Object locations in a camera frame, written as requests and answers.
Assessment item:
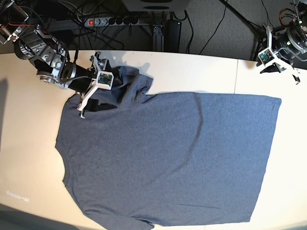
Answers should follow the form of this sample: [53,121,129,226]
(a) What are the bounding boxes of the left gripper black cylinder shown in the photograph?
[264,24,307,84]

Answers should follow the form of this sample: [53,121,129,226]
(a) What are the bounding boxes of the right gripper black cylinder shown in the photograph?
[61,51,108,119]

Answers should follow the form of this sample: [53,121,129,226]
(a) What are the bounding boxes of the blue-grey T-shirt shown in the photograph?
[55,67,282,230]

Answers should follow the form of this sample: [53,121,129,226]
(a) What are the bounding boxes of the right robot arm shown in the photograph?
[0,0,113,118]

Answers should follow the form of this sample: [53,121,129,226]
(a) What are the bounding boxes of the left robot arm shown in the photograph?
[258,0,307,84]

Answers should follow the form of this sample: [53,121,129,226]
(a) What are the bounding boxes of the black tripod stand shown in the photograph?
[219,0,266,61]

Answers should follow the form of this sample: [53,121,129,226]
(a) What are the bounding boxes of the white power strip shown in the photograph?
[84,16,140,28]

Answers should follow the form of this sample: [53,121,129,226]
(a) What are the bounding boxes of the black power adapter brick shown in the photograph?
[164,20,181,53]

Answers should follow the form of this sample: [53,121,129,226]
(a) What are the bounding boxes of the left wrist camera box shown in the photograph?
[258,47,275,65]

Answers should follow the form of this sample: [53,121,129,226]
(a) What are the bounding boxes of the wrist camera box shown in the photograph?
[95,71,114,90]
[258,47,275,65]

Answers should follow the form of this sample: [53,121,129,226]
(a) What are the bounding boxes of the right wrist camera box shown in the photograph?
[95,71,114,90]

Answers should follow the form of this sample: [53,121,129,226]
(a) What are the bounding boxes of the aluminium frame post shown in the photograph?
[152,25,164,52]

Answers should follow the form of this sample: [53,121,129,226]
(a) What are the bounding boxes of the grey base camera mount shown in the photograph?
[122,0,191,12]

